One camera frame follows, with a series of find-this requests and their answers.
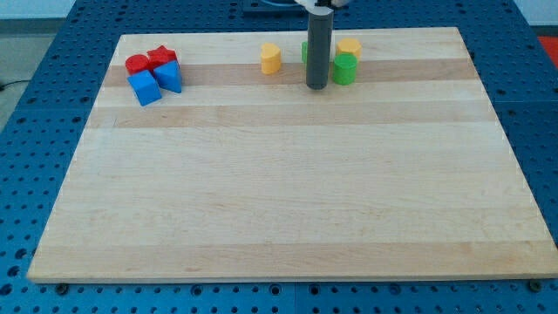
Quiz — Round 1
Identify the black cable on floor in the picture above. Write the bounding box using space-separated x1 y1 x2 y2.
0 78 31 92

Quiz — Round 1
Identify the red star block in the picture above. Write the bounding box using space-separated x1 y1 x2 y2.
147 45 177 70

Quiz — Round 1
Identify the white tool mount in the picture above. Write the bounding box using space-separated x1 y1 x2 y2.
295 0 349 10

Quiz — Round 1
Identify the yellow hexagon block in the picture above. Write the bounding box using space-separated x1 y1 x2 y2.
336 38 363 60

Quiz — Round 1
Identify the red cylinder block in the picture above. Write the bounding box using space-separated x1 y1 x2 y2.
125 54 149 75

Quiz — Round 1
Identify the green cylinder block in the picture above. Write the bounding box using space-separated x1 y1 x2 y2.
333 53 358 85

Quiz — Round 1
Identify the blue triangle block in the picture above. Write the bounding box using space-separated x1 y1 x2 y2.
153 60 182 93

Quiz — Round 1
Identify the wooden board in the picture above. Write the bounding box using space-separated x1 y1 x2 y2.
27 27 557 283

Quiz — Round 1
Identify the green block behind tool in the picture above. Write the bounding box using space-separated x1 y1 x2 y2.
301 41 308 65

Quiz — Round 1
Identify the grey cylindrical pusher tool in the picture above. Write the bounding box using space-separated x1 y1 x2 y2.
306 9 334 90

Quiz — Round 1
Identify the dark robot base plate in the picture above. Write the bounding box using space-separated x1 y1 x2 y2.
241 0 306 17

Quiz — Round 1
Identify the blue cube block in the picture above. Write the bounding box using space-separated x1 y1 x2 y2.
127 70 162 106

